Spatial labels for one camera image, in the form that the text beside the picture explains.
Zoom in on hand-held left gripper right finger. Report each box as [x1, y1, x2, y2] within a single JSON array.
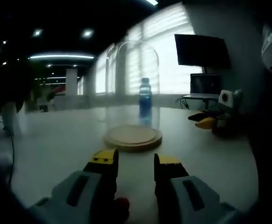
[[153, 153, 242, 224]]

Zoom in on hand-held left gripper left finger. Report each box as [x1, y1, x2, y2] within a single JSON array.
[[27, 148, 120, 224]]

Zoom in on blue drink bottle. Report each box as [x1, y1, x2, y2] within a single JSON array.
[[138, 77, 154, 126]]

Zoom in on clear glass dome cover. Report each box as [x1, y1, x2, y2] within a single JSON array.
[[105, 40, 162, 140]]

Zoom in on open laptop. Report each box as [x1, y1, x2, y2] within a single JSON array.
[[189, 73, 221, 100]]

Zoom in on person's left hand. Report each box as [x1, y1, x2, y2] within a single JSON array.
[[114, 197, 130, 224]]

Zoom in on monitor stand with tray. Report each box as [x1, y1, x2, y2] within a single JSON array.
[[181, 67, 221, 110]]

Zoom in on person in black shirt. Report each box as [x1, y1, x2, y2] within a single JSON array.
[[245, 14, 272, 210]]

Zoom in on black monitor screen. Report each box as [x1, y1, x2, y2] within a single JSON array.
[[174, 34, 231, 70]]

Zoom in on white worn device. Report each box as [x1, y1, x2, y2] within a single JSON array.
[[261, 23, 272, 72]]

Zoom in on round wooden base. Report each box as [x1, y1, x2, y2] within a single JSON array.
[[103, 125, 163, 153]]

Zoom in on white window blinds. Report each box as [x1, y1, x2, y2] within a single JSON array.
[[77, 2, 203, 97]]

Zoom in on red and blue banner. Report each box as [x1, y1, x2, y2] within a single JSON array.
[[48, 85, 67, 99]]

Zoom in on white square pillar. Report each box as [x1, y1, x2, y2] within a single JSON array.
[[65, 68, 81, 96]]

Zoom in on curved ceiling light strip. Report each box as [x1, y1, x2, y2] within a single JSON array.
[[28, 54, 95, 60]]

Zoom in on dark table cable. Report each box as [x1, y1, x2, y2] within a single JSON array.
[[7, 134, 17, 186]]

